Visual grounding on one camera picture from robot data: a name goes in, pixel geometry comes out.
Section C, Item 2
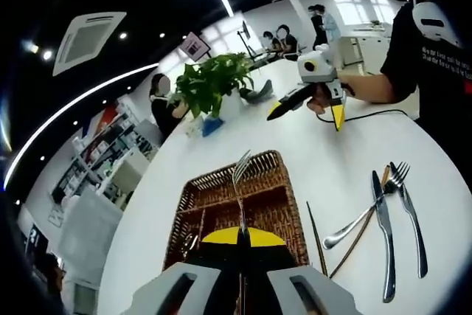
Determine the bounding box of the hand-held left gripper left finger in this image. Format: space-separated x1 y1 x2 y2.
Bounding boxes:
119 228 243 315

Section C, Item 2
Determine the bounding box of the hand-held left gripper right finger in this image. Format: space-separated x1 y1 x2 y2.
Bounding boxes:
245 228 364 315

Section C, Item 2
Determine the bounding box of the silver spoon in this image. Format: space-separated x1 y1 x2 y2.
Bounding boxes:
182 232 202 257

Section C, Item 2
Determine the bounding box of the brown wooden chopstick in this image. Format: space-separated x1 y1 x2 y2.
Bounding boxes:
305 201 329 278
329 165 392 280

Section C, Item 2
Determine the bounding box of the silver fork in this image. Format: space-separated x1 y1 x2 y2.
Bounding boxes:
231 148 252 315
322 161 412 251

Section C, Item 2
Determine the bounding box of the brown wicker storage slot basket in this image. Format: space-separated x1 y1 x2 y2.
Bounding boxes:
162 149 310 272

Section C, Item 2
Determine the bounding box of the silver knife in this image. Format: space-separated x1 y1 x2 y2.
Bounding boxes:
398 181 429 279
370 170 398 304

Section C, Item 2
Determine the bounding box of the white storage shelf with boxes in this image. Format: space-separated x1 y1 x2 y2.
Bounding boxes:
51 106 162 201

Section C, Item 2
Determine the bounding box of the person's right hand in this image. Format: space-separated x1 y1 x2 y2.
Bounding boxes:
306 84 333 115

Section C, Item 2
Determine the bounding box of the dark grey curved object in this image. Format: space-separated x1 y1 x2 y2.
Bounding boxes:
238 78 274 104

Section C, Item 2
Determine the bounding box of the small blue box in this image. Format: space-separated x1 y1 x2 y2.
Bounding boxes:
201 114 226 137

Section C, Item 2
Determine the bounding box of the green potted plant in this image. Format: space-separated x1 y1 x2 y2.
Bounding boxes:
167 52 256 121

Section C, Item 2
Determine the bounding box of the person's black shirt torso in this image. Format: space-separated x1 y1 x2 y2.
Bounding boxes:
379 1 472 135

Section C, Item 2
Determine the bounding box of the pink hanging sign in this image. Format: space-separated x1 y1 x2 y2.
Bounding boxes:
181 30 212 62

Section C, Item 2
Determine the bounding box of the white chest device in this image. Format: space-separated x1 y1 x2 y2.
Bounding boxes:
412 1 462 49

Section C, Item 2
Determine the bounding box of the white desk partition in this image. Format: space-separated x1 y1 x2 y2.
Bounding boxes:
58 187 125 275

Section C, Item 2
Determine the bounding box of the curved ceiling light strip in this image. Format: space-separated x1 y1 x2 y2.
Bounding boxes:
2 62 160 190

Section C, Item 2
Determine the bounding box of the ceiling air conditioner vent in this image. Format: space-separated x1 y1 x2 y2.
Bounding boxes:
52 11 128 77

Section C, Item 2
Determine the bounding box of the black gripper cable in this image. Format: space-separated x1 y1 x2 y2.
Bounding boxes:
316 108 420 124

